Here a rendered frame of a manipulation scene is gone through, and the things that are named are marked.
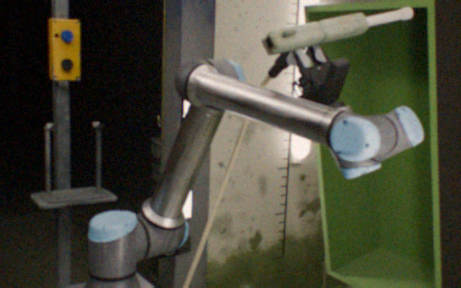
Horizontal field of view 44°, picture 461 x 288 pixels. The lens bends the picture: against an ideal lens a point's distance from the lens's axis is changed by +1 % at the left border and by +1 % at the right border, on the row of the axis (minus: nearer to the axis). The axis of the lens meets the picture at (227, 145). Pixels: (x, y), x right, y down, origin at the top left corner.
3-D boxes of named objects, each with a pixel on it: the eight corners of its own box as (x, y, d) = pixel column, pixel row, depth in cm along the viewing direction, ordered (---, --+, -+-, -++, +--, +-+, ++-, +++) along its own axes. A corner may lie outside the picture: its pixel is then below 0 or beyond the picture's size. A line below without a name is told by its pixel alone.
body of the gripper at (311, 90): (288, 81, 143) (309, 124, 141) (306, 66, 136) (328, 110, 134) (311, 75, 147) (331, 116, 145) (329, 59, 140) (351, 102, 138)
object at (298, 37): (239, 90, 147) (280, 43, 128) (232, 75, 148) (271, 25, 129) (370, 57, 171) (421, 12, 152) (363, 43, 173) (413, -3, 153)
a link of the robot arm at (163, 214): (118, 239, 196) (190, 47, 161) (157, 229, 208) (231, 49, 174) (142, 270, 188) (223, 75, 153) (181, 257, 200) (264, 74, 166)
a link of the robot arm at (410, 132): (410, 144, 120) (363, 166, 128) (434, 139, 128) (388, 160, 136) (391, 104, 122) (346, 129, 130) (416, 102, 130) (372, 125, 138)
